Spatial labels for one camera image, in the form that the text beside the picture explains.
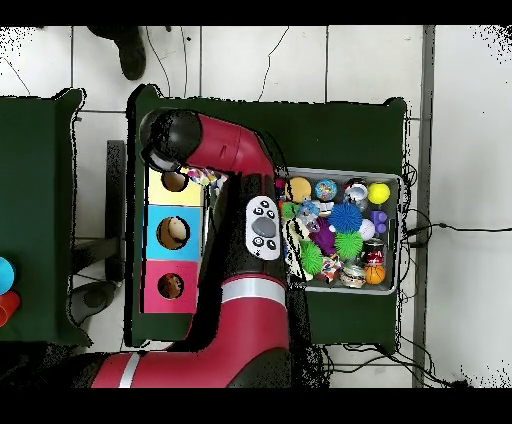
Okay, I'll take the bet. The person's right foot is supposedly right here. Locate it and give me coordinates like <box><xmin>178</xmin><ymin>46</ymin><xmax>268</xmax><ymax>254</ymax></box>
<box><xmin>86</xmin><ymin>25</ymin><xmax>148</xmax><ymax>81</ymax></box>

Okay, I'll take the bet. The colourful patterned cloth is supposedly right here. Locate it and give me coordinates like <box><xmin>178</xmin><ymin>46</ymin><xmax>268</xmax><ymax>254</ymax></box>
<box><xmin>180</xmin><ymin>166</ymin><xmax>230</xmax><ymax>188</ymax></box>

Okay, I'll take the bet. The wooden box with three holes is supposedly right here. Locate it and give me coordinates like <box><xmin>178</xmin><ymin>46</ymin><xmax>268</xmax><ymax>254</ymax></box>
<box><xmin>139</xmin><ymin>159</ymin><xmax>211</xmax><ymax>315</ymax></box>

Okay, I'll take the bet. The silver wire mesh bin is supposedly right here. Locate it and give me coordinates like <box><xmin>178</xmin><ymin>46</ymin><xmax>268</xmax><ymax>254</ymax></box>
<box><xmin>275</xmin><ymin>166</ymin><xmax>403</xmax><ymax>296</ymax></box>

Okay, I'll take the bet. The yellow printed ball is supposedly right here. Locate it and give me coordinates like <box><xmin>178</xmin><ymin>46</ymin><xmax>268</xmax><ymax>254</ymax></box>
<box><xmin>367</xmin><ymin>181</ymin><xmax>392</xmax><ymax>206</ymax></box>

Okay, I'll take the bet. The white baseball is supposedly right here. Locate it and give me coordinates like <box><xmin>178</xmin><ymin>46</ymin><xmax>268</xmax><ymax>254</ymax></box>
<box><xmin>358</xmin><ymin>218</ymin><xmax>377</xmax><ymax>242</ymax></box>

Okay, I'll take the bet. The globe print ball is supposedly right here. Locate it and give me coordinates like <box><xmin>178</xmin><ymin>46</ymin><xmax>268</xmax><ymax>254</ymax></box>
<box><xmin>313</xmin><ymin>178</ymin><xmax>338</xmax><ymax>202</ymax></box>

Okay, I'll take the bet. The blue spiky ball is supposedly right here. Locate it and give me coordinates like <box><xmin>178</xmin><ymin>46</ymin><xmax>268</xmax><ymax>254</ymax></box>
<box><xmin>327</xmin><ymin>202</ymin><xmax>364</xmax><ymax>234</ymax></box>

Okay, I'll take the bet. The small orange basketball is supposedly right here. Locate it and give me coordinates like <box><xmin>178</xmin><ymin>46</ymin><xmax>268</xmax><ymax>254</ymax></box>
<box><xmin>364</xmin><ymin>263</ymin><xmax>387</xmax><ymax>286</ymax></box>

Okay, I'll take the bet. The purple plastic toy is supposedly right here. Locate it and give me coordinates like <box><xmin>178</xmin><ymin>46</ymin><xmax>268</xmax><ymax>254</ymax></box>
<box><xmin>369</xmin><ymin>210</ymin><xmax>389</xmax><ymax>235</ymax></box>

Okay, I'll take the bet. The black cable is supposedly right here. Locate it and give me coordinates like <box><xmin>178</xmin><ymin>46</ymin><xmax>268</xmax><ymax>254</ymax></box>
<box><xmin>403</xmin><ymin>221</ymin><xmax>512</xmax><ymax>237</ymax></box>

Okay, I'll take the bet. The red cup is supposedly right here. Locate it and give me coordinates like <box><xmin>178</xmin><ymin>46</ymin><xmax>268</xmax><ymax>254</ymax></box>
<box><xmin>0</xmin><ymin>290</ymin><xmax>21</xmax><ymax>327</ymax></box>

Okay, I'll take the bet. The green spiky ball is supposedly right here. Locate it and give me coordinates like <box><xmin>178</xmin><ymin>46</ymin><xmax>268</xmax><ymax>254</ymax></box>
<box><xmin>334</xmin><ymin>230</ymin><xmax>364</xmax><ymax>261</ymax></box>
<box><xmin>298</xmin><ymin>239</ymin><xmax>325</xmax><ymax>276</ymax></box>

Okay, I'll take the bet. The dark green table cloth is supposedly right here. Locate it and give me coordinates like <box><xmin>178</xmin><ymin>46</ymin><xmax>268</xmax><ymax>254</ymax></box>
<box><xmin>124</xmin><ymin>83</ymin><xmax>409</xmax><ymax>348</ymax></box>
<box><xmin>0</xmin><ymin>88</ymin><xmax>93</xmax><ymax>347</ymax></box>

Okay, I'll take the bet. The grey floor stand base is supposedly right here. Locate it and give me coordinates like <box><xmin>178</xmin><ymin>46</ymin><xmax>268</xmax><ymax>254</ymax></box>
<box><xmin>68</xmin><ymin>279</ymin><xmax>119</xmax><ymax>326</ymax></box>

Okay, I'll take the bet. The red drink can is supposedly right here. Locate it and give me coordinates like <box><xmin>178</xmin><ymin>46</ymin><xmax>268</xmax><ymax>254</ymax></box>
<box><xmin>343</xmin><ymin>178</ymin><xmax>369</xmax><ymax>205</ymax></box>

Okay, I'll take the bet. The blue cup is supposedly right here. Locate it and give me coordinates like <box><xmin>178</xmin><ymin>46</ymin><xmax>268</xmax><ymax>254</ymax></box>
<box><xmin>0</xmin><ymin>256</ymin><xmax>16</xmax><ymax>296</ymax></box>

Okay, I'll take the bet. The black upright panel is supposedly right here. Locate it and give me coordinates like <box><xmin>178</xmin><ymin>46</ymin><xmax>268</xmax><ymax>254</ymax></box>
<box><xmin>105</xmin><ymin>139</ymin><xmax>127</xmax><ymax>283</ymax></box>

